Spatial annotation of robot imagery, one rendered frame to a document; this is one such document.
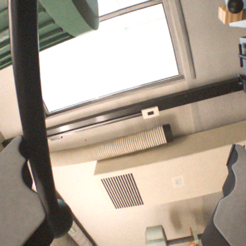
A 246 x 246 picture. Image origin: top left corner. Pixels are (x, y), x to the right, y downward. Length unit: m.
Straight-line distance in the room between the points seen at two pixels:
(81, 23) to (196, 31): 1.40
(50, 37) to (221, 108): 1.68
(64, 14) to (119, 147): 1.48
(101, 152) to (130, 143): 0.26
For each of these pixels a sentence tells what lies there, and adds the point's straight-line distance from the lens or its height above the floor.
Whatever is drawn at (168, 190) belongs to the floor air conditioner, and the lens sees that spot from 1.80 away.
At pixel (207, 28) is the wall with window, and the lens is 1.59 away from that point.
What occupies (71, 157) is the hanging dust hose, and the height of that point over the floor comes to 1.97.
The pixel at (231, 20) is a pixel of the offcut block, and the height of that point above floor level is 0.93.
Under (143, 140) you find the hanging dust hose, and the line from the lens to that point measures 1.57.
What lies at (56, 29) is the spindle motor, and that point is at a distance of 0.21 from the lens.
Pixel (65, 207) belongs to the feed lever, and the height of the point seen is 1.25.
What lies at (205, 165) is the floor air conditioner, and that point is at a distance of 1.68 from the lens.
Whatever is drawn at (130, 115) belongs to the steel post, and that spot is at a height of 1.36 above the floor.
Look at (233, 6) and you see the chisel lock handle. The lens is 0.25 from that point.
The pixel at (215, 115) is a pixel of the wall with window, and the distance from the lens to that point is 1.80.
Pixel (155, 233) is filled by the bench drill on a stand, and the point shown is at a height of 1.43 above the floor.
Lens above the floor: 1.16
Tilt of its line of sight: 11 degrees up
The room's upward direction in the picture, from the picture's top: 104 degrees counter-clockwise
